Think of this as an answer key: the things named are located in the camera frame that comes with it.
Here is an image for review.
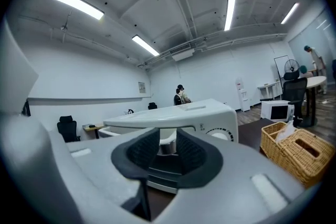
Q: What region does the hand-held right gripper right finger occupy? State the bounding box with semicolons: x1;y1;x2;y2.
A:
154;128;323;224

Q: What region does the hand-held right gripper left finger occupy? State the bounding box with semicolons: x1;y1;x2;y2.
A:
0;112;161;224

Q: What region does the white toaster oven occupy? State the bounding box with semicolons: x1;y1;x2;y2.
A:
103;98;239;144

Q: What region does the small wooden desk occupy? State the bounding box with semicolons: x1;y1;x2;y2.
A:
82;123;106;140

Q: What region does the wicker tissue basket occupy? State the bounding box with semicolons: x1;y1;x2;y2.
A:
259;121;336;189

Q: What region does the white microwave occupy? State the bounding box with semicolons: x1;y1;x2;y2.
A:
260;100;295;122

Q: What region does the black hanging coat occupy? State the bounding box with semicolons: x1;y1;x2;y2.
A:
21;99;32;118

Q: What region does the white water dispenser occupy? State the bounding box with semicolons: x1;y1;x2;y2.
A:
235;77;251;113

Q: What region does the white shelf table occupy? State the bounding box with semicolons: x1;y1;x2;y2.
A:
257;80;283;102

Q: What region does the round white table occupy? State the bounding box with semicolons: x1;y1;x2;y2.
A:
304;76;328;125

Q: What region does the black standing fan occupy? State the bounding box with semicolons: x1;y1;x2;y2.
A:
285;59;301;74

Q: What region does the white ceiling air conditioner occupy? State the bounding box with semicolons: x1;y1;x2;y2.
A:
169;43;196;62

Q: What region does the long ceiling light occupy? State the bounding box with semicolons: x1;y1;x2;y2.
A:
280;2;300;25
224;0;236;31
131;35;160;57
49;0;105;21

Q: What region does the black metal frame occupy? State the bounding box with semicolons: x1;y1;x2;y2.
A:
274;55;289;82

